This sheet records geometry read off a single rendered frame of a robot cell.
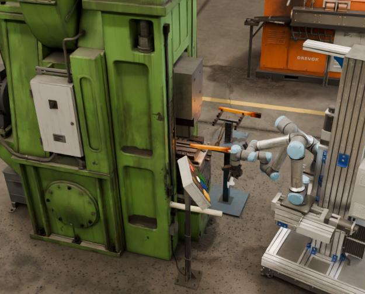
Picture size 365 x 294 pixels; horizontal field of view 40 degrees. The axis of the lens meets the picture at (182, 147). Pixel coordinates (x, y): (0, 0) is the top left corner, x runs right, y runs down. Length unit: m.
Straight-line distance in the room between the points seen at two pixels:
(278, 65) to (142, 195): 3.98
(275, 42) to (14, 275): 4.81
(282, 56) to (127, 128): 4.10
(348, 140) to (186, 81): 1.27
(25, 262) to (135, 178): 1.36
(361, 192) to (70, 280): 2.55
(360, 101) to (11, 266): 3.29
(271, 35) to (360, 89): 4.04
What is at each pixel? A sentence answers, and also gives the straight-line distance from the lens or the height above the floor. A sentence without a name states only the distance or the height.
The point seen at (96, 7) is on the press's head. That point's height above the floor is 2.32.
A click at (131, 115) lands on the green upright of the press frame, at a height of 1.45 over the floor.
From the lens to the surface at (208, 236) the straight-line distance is 4.92.
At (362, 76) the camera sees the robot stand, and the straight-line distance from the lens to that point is 3.59.
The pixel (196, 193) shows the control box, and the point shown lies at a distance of 3.68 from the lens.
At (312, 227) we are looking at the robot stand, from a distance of 4.03.
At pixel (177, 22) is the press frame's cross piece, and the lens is 3.83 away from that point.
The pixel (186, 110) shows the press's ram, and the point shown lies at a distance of 3.97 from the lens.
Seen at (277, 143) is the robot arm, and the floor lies 1.34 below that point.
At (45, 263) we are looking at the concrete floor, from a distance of 4.87.
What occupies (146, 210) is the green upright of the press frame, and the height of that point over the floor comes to 0.51.
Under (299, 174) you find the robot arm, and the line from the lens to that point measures 3.76.
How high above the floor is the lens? 3.43
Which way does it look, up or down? 34 degrees down
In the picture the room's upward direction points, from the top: 1 degrees counter-clockwise
